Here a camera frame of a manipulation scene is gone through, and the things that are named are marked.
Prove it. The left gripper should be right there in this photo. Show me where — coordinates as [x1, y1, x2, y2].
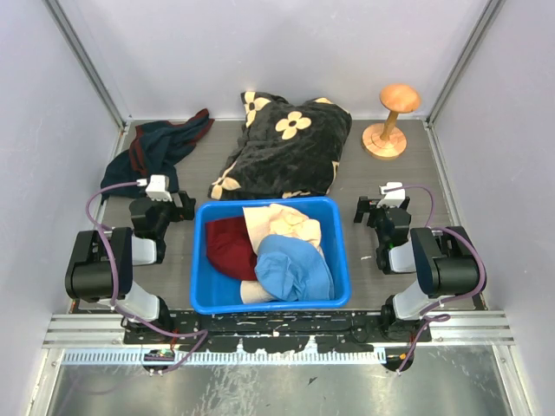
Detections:
[140, 189, 195, 237]

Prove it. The dark red hat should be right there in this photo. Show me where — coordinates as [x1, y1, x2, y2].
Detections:
[205, 217, 258, 281]

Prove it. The navy and red cloth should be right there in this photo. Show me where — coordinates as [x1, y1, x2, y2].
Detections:
[101, 108, 214, 193]

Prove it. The wooden hat stand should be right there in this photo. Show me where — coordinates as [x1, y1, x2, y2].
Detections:
[362, 83, 421, 160]

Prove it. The blue plastic bin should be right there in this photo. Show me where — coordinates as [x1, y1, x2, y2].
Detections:
[190, 197, 351, 315]

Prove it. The light blue bucket hat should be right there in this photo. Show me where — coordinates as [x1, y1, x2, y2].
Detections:
[255, 235, 335, 302]

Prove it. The black floral blanket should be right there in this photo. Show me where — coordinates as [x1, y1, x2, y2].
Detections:
[208, 91, 352, 201]

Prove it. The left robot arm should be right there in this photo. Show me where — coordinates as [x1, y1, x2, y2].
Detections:
[64, 192, 196, 343]

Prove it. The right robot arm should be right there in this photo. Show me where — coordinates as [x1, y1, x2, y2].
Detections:
[354, 196, 486, 341]

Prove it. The beige bucket hat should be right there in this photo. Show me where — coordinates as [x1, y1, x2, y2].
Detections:
[243, 204, 323, 255]

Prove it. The cream white hat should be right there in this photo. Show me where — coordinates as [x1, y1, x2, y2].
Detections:
[240, 281, 277, 304]

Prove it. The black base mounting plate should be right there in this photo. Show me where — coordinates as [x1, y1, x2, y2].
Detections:
[121, 309, 421, 354]

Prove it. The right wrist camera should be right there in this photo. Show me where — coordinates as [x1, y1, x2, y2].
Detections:
[377, 182, 406, 208]

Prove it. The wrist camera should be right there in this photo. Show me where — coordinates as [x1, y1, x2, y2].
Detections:
[377, 182, 406, 208]
[136, 174, 172, 202]

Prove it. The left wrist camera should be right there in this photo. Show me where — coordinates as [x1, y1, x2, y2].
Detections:
[136, 174, 172, 202]

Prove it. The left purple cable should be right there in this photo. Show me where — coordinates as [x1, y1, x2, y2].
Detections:
[85, 180, 209, 374]

